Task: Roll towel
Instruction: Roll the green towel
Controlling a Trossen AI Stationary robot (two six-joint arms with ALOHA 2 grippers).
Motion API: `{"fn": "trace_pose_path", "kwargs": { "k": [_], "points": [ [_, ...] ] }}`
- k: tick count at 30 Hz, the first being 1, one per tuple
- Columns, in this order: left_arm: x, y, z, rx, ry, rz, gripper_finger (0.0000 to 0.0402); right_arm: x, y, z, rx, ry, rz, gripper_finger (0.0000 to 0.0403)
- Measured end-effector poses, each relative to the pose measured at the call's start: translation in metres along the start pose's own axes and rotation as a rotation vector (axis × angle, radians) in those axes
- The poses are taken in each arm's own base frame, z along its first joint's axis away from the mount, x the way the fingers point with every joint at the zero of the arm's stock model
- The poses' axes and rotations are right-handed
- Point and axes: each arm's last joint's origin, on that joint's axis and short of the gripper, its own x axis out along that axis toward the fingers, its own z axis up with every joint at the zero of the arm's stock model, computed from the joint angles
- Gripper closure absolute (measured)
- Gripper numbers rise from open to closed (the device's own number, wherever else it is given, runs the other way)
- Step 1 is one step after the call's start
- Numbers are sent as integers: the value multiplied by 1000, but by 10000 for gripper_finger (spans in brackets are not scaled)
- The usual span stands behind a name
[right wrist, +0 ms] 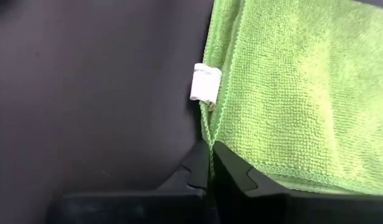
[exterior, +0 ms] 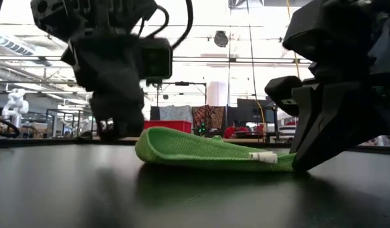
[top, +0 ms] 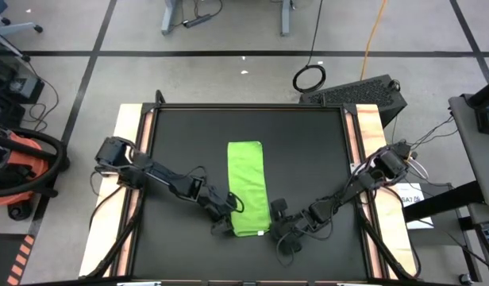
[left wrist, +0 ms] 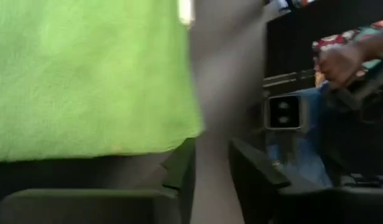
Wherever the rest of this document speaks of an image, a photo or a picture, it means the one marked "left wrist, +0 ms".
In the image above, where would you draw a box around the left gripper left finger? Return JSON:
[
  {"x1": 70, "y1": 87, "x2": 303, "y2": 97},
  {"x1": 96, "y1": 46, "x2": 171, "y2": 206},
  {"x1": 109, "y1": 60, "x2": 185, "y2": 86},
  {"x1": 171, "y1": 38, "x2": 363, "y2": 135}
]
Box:
[{"x1": 0, "y1": 138, "x2": 197, "y2": 224}]

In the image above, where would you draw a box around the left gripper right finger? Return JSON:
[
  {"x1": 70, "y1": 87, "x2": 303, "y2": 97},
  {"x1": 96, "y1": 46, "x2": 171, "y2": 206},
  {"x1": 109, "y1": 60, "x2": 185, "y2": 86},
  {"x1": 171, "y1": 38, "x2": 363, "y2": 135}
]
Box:
[{"x1": 228, "y1": 138, "x2": 383, "y2": 224}]

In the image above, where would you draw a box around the green towel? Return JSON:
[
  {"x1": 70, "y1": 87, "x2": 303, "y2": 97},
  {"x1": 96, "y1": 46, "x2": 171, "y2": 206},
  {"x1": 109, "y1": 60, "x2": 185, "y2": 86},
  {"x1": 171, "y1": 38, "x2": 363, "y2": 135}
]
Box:
[{"x1": 0, "y1": 0, "x2": 205, "y2": 162}]

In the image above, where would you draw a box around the person's forearm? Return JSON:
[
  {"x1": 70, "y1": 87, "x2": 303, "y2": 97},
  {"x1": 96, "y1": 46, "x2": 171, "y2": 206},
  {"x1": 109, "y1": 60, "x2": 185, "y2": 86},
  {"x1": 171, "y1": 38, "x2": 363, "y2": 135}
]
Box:
[{"x1": 359, "y1": 27, "x2": 383, "y2": 62}]

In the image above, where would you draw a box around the person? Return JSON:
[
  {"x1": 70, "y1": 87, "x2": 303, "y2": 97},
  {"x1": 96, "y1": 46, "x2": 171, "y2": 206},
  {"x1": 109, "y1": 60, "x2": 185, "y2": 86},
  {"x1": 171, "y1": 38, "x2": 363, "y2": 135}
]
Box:
[{"x1": 265, "y1": 26, "x2": 383, "y2": 187}]

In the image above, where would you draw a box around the grey framed black box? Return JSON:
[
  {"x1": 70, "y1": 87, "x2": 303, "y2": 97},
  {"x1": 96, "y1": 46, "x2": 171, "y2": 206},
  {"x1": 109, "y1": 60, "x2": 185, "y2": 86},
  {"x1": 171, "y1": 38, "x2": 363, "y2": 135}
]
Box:
[{"x1": 264, "y1": 93, "x2": 304, "y2": 130}]

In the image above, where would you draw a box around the person's hand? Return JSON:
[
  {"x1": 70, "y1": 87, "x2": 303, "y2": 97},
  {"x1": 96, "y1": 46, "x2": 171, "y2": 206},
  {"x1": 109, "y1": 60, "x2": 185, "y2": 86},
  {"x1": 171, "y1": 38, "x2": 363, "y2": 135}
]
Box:
[{"x1": 317, "y1": 43, "x2": 368, "y2": 90}]

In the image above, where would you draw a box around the floral patterned cloth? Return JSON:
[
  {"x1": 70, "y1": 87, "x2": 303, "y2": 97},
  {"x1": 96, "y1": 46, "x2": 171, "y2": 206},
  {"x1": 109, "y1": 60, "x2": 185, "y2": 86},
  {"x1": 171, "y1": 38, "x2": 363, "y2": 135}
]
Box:
[{"x1": 312, "y1": 18, "x2": 383, "y2": 85}]

